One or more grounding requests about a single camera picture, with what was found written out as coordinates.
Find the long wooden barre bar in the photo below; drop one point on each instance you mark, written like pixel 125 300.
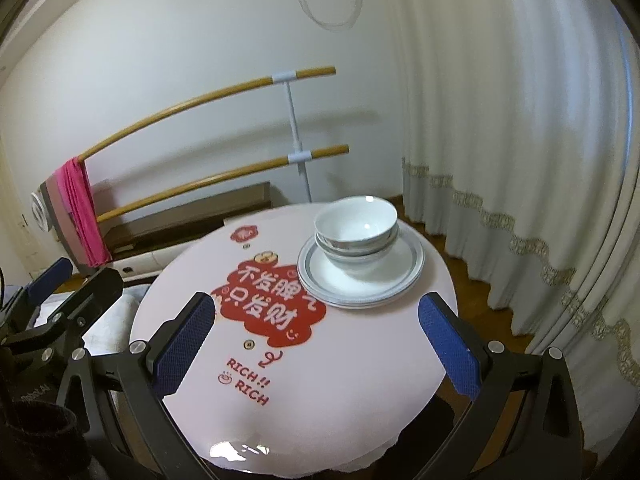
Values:
pixel 315 72

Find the low brown white cabinet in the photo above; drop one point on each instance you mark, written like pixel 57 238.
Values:
pixel 200 210

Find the pink towel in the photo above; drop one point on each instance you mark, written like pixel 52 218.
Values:
pixel 82 210

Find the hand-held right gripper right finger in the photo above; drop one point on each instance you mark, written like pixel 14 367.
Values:
pixel 450 350

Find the black chair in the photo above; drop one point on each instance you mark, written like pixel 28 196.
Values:
pixel 430 430

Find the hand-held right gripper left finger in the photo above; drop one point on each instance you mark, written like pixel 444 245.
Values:
pixel 182 347

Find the white quilt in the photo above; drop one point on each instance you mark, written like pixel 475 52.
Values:
pixel 115 310

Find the cream curtain with lace trim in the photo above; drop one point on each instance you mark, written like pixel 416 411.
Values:
pixel 500 110

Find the white round fan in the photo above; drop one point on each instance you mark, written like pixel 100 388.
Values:
pixel 39 210

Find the cream door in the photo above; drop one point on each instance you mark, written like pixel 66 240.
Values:
pixel 12 240

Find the person's left forearm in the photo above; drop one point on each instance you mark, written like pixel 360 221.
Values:
pixel 35 440

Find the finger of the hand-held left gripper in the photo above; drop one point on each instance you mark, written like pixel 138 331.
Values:
pixel 102 290
pixel 47 277

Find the round pink table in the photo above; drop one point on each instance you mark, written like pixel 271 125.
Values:
pixel 350 360

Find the white barre stand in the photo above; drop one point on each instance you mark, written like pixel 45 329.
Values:
pixel 285 78

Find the grey brown towel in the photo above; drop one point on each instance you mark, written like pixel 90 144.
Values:
pixel 57 210

